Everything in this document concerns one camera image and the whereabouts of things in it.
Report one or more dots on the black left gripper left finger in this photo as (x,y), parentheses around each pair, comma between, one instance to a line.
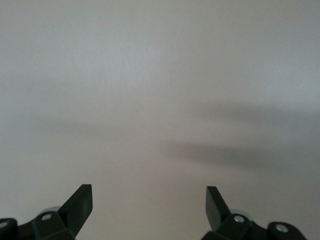
(72,215)

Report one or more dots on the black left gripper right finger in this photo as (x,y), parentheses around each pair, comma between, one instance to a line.
(220,220)

